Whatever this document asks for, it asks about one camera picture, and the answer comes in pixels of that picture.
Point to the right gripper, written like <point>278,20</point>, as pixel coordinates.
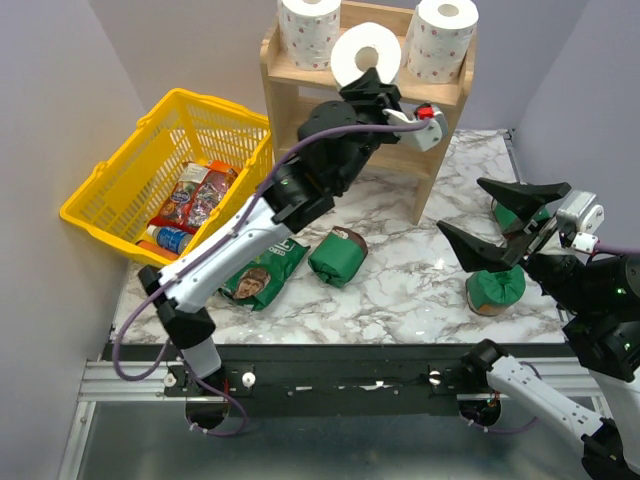
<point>475,251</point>

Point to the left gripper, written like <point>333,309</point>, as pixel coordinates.
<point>371,96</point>

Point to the floral paper towel roll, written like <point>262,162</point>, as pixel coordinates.
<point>309,31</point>
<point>438,38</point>
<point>367,45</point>

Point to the green roll brown end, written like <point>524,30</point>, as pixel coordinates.
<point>337,259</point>

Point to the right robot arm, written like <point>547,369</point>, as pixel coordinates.
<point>600,292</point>

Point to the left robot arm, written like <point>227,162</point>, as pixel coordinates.
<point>334,145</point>

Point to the green wrapped roll far right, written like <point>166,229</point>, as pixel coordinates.
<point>510,224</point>

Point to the green wrapped roll upright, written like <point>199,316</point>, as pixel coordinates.
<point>490,294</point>

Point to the orange snack packet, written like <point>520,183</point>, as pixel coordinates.
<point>224,168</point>

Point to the red candy bag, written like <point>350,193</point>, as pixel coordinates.
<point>196,194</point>

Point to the green chip bag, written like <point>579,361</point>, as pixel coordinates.
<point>257,284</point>

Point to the blue label bottle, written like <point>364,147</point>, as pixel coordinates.
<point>170,238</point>

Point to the yellow plastic shopping basket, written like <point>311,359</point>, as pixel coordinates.
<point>119,198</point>

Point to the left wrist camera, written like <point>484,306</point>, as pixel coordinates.
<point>425,128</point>

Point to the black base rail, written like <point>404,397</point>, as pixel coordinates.
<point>348,380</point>

